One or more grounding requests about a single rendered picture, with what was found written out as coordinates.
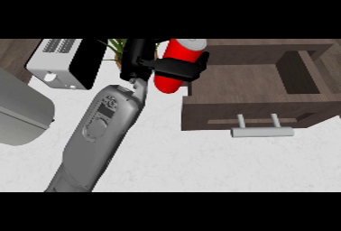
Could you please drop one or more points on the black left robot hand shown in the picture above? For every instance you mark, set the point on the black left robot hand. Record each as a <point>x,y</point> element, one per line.
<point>137,57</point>

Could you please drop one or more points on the red can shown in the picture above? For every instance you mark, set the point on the red can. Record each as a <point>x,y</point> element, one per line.
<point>178,50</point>

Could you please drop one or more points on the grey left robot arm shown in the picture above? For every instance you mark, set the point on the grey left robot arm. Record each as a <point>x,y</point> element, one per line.
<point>101,129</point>

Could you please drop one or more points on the brown wooden drawer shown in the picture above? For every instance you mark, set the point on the brown wooden drawer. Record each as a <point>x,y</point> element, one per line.
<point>234,82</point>
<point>248,112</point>

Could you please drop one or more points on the brown wooden drawer front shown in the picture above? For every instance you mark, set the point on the brown wooden drawer front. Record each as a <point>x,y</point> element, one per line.
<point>248,112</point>

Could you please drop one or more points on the green potted plant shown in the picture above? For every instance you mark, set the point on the green potted plant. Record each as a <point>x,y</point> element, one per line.
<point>115,48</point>

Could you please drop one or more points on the white and black appliance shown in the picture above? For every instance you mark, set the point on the white and black appliance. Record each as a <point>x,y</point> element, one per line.
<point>57,64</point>

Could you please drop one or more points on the grey rounded appliance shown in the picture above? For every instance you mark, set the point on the grey rounded appliance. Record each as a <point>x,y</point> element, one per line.
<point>22,114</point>

